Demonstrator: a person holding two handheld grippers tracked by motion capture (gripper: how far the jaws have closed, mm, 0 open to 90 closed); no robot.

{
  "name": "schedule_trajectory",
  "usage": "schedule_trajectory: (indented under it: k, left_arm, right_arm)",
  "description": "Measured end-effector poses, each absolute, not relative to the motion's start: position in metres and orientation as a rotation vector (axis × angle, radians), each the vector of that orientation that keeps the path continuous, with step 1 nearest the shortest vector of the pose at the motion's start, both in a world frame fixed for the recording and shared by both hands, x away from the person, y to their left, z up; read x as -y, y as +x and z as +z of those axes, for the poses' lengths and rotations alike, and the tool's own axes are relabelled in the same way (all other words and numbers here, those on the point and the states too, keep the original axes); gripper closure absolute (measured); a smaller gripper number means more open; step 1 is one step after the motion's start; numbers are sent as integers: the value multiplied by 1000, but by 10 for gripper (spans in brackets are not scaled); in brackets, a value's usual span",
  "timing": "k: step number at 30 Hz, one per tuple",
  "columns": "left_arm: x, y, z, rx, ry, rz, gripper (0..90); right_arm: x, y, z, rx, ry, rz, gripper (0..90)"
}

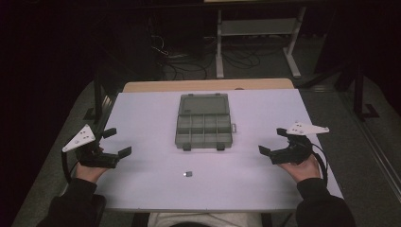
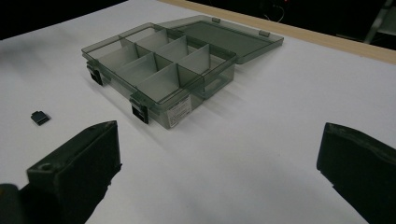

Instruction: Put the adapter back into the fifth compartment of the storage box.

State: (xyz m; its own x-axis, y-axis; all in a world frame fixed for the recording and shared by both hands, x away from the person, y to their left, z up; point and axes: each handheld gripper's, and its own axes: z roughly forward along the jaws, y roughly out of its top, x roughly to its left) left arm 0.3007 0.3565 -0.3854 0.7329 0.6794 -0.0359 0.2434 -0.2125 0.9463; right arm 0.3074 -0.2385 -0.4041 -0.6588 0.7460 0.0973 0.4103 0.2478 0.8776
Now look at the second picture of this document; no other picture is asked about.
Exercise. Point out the small grey plastic divider piece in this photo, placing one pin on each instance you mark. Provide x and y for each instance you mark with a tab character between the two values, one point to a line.
40	118

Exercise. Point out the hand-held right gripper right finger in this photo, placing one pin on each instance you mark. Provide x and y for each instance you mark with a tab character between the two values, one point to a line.
361	168

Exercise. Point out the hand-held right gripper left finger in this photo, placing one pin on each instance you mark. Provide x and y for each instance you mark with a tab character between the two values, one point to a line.
84	168

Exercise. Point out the metal stand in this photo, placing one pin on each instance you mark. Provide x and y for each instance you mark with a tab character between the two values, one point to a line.
378	23

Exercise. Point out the transparent grey compartment storage box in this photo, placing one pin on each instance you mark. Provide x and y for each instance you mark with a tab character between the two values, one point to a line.
174	68

